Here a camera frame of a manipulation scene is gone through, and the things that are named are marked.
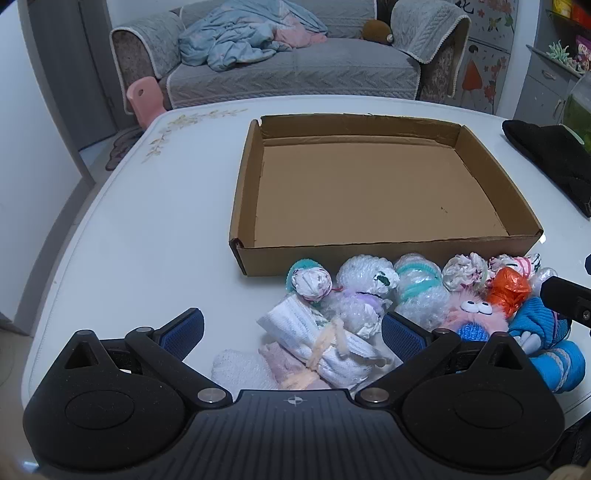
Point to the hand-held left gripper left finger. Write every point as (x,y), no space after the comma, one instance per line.
(184,330)

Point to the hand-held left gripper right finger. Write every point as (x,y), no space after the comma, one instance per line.
(404,337)

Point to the small bubble wrap bundle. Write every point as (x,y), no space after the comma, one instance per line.
(545,279)

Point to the blue knit sock bundle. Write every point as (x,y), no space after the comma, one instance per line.
(538,318)

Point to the bubble wrap bundle teal yarn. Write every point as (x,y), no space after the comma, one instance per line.
(422,288)

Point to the bubble wrap bundle purple tie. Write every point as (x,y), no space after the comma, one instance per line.
(353,314)

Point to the white bundle pink tie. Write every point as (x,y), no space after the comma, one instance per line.
(519,264)

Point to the orange plastic bundle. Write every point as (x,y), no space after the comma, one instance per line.
(508,290)

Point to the white fluffy cloth bundle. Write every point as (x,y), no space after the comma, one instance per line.
(240,369)

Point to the white patterned sock bundle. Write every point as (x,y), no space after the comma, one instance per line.
(464,272)

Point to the white towel roll peach yarn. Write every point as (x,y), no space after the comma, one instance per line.
(304,332)

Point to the teal-capped white plastic bundle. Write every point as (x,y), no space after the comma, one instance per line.
(311,281)

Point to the pink cloth bundle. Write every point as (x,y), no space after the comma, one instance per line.
(286,369)

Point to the shallow cardboard box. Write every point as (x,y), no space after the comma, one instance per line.
(360,194)

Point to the white fluffy ball bundle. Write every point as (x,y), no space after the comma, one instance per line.
(364,274)

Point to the pink fuzzy toy with eyes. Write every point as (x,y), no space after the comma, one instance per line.
(475,314)

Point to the black cloth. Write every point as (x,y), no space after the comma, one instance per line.
(549,147)

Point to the glass fish tank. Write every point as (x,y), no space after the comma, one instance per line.
(579,110)

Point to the grey cabinet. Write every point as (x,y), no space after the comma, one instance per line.
(540,87)

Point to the patterned floor mat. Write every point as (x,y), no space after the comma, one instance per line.
(122,147)

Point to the green plant ornament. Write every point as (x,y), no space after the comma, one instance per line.
(558,50)

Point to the floral decorated panel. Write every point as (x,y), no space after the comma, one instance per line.
(485,69)

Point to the pink plastic stool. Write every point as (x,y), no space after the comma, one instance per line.
(145,99)

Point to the grey sofa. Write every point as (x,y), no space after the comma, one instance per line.
(295,69)

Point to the grey door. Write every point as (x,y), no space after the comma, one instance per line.
(69,69)

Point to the light blue blanket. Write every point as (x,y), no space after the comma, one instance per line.
(231,41)

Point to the brown plush toy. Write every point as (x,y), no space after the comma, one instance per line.
(375,31)

